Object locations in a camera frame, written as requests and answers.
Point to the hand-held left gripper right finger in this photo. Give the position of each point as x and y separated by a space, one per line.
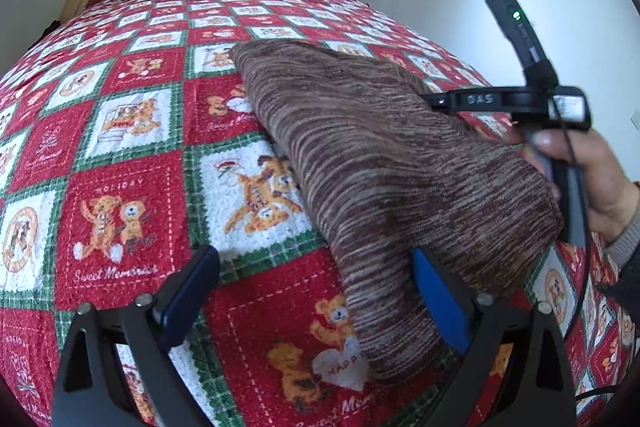
440 302

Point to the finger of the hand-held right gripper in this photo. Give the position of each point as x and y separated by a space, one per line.
434 100

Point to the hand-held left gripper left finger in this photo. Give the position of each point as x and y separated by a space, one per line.
187 294

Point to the brown knit sweater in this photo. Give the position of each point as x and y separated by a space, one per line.
375 157

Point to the person's right forearm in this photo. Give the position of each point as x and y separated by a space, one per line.
627 252

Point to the person's right hand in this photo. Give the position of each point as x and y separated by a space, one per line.
607 177

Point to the red printed bear blanket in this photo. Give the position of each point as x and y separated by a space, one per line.
125 132

